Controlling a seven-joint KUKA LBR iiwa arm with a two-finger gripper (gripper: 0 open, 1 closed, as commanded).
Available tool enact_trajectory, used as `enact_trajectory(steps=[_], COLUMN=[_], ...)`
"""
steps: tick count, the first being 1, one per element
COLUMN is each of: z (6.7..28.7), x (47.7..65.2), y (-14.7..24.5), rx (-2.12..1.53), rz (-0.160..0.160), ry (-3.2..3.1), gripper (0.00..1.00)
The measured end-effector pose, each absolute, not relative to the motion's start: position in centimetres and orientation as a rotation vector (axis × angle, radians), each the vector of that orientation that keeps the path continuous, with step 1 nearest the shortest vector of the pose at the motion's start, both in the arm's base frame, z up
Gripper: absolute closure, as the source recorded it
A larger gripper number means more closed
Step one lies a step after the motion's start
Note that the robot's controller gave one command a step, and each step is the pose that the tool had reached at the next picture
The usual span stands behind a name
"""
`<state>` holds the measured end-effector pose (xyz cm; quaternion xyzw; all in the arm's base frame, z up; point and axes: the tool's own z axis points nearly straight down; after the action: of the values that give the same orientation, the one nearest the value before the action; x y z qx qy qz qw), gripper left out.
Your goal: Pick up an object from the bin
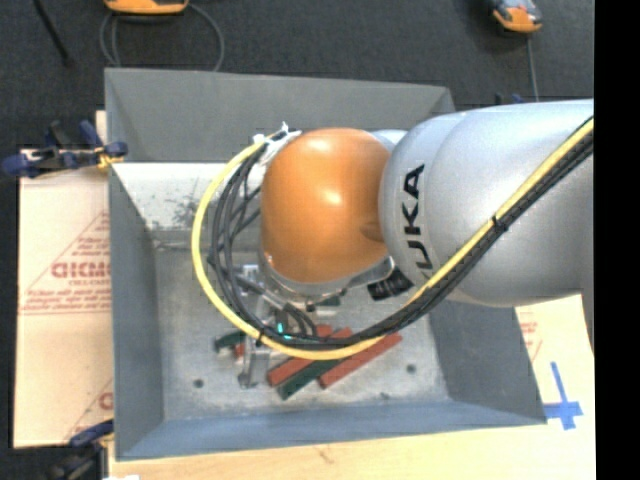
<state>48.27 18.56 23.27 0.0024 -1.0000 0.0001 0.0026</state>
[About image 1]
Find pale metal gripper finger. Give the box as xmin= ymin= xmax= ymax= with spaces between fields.
xmin=252 ymin=349 xmax=272 ymax=387
xmin=237 ymin=351 xmax=256 ymax=390

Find red-brown flat block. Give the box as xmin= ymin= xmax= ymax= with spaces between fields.
xmin=266 ymin=323 xmax=354 ymax=388
xmin=318 ymin=331 xmax=404 ymax=390

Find dark green flat block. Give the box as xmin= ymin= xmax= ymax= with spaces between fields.
xmin=276 ymin=359 xmax=342 ymax=401
xmin=214 ymin=329 xmax=250 ymax=353

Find grey metal bin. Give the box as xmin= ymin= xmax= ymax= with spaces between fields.
xmin=103 ymin=67 xmax=548 ymax=462

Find black cylinder on white bracket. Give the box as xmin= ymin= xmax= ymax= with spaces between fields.
xmin=366 ymin=266 xmax=415 ymax=302

